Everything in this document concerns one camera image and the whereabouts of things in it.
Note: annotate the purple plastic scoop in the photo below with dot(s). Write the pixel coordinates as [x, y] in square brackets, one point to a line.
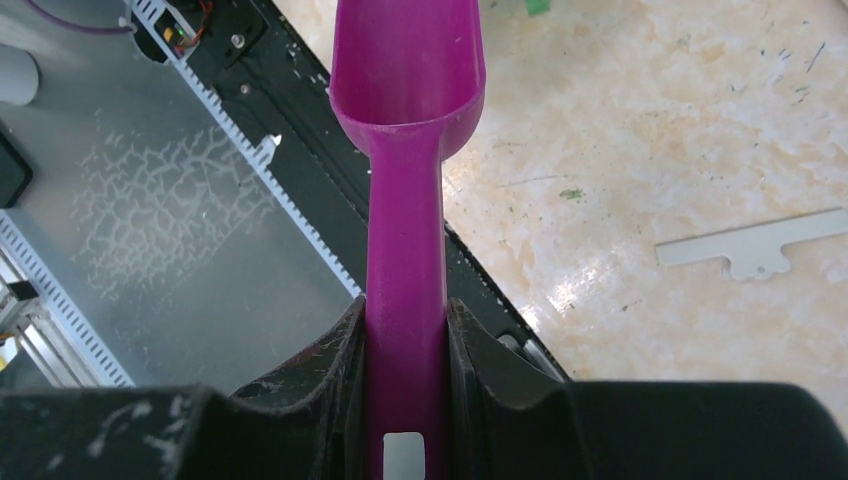
[407, 87]

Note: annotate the white bag clip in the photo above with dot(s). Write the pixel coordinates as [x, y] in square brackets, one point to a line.
[755, 251]

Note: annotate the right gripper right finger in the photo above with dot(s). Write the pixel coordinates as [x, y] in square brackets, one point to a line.
[513, 421]

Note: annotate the white slotted cable duct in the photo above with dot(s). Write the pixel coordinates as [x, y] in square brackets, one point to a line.
[161, 248]

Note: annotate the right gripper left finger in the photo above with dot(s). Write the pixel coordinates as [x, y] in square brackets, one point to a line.
[301, 420]

